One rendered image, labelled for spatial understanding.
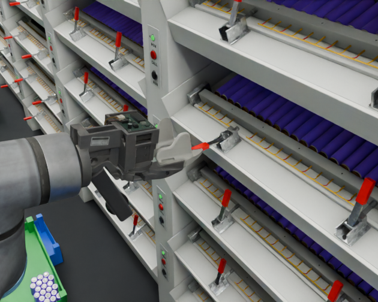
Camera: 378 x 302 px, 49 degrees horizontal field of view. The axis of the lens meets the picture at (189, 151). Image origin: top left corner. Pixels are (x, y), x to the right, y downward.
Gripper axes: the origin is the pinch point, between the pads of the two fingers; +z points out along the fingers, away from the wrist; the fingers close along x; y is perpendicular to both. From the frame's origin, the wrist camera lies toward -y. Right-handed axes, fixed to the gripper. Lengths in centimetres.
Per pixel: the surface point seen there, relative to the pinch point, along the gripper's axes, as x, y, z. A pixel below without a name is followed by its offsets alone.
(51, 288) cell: 45, -70, -10
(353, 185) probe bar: -22.8, 4.1, 11.9
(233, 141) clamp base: -0.8, 0.6, 9.1
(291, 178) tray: -13.9, 0.3, 10.2
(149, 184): 41, -37, 19
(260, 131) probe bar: -3.9, 3.5, 11.7
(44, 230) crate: 78, -76, -1
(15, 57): 156, -34, 12
